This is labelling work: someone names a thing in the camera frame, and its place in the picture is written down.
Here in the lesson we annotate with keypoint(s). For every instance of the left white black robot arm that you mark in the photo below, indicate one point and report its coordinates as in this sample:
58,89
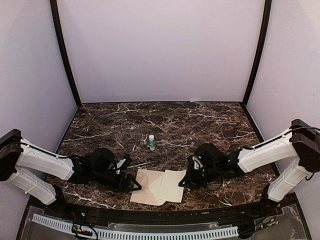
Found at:
18,156

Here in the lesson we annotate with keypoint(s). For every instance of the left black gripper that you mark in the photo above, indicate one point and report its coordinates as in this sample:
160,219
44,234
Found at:
126,185

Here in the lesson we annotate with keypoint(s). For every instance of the right black frame post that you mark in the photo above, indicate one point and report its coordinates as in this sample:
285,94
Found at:
258,52

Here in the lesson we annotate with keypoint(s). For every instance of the white green glue stick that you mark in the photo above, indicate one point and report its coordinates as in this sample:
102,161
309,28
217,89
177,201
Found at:
152,144

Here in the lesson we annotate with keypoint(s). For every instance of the left black frame post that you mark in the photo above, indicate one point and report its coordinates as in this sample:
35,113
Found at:
63,52

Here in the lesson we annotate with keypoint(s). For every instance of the black frame post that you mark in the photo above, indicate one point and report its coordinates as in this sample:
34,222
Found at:
63,52
258,52

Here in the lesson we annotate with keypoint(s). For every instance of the cream letter paper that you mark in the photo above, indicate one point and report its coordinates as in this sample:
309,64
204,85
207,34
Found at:
170,190

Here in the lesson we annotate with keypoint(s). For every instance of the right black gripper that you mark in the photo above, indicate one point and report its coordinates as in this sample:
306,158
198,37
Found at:
190,180

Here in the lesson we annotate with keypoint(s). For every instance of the small circuit board with wires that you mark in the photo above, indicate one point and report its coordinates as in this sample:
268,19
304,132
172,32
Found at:
77,230

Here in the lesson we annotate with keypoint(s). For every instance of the beige paper envelope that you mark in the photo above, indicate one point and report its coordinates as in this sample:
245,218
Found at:
150,180

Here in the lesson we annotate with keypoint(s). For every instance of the white slotted cable duct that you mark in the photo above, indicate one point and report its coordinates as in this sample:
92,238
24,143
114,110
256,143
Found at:
117,231

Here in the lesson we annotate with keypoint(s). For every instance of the black curved front rail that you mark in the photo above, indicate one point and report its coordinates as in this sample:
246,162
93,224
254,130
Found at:
96,208

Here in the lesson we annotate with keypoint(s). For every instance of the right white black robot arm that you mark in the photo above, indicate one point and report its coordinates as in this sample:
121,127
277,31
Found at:
300,142

